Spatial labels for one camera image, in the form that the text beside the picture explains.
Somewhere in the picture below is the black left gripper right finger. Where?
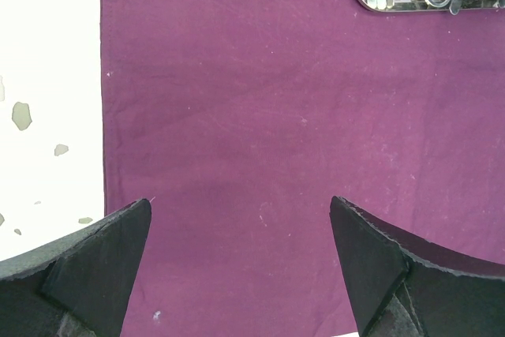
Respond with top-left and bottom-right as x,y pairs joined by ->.
330,197 -> 504,336

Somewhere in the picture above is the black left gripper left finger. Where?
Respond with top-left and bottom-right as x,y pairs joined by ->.
1,199 -> 152,336

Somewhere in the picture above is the purple surgical cloth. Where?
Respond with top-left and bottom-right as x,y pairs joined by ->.
101,0 -> 504,336

